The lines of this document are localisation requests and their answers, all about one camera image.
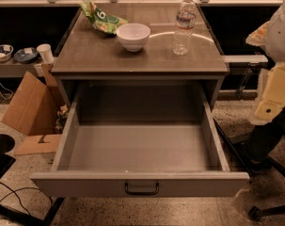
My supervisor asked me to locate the white paper cup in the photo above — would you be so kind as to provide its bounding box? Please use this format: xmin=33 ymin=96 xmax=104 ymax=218
xmin=37 ymin=43 xmax=54 ymax=64

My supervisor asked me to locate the blue bowl on shelf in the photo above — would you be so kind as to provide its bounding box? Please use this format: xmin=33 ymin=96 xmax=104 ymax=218
xmin=13 ymin=47 xmax=39 ymax=64

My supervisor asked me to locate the black floor cable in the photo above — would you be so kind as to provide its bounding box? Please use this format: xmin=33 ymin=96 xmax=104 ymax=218
xmin=0 ymin=180 xmax=54 ymax=219

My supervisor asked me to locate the black drawer handle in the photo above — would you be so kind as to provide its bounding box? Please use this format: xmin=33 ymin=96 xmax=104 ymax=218
xmin=124 ymin=183 xmax=160 ymax=196

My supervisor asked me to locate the brown cardboard box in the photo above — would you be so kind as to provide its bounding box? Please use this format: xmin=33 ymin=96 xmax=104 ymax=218
xmin=2 ymin=64 xmax=69 ymax=158

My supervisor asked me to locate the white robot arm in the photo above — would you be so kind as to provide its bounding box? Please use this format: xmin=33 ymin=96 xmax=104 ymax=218
xmin=245 ymin=0 xmax=285 ymax=125

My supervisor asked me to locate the black office chair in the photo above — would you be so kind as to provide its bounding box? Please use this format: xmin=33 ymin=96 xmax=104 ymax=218
xmin=214 ymin=103 xmax=285 ymax=221

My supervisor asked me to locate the grey bowl on shelf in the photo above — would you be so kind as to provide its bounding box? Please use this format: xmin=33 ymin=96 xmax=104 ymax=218
xmin=0 ymin=44 xmax=13 ymax=62

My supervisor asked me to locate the green chip bag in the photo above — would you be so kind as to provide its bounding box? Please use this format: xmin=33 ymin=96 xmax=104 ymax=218
xmin=80 ymin=1 xmax=128 ymax=35

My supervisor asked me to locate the grey open top drawer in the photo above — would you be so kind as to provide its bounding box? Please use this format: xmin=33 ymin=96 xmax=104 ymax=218
xmin=31 ymin=82 xmax=249 ymax=198

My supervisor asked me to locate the white ceramic bowl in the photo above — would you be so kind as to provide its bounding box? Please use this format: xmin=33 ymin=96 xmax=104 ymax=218
xmin=117 ymin=23 xmax=150 ymax=52

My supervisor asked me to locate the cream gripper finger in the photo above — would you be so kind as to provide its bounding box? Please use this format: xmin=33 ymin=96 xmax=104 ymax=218
xmin=248 ymin=62 xmax=285 ymax=125

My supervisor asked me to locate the black chair on left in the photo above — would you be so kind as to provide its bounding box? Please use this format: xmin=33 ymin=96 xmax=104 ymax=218
xmin=0 ymin=134 xmax=64 ymax=226

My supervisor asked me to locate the clear plastic water bottle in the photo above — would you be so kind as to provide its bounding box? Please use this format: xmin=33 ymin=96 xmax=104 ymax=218
xmin=173 ymin=0 xmax=198 ymax=56

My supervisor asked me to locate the grey low shelf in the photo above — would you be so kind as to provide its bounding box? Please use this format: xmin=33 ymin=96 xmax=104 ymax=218
xmin=0 ymin=58 xmax=44 ymax=78

